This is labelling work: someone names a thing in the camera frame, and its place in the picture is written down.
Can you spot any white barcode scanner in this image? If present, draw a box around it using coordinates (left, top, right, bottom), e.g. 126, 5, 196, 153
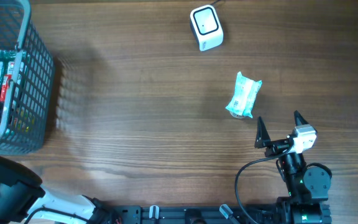
190, 4, 224, 52

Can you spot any green round can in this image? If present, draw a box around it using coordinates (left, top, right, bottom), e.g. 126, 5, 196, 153
230, 111, 245, 119

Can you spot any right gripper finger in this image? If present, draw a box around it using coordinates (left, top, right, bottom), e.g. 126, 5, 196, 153
293, 110, 309, 126
254, 116, 271, 149

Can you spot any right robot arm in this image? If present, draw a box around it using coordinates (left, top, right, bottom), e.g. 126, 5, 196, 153
255, 111, 333, 224

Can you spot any teal wet wipes pack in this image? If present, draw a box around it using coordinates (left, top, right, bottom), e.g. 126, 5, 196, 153
226, 72, 262, 118

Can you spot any grey plastic mesh basket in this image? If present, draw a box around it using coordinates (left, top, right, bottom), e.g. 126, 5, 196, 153
0, 1, 55, 155

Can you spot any red snack stick packet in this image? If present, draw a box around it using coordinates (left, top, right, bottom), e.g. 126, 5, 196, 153
0, 61, 14, 102

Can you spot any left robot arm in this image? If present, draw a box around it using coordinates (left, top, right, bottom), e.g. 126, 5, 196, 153
0, 156, 122, 224

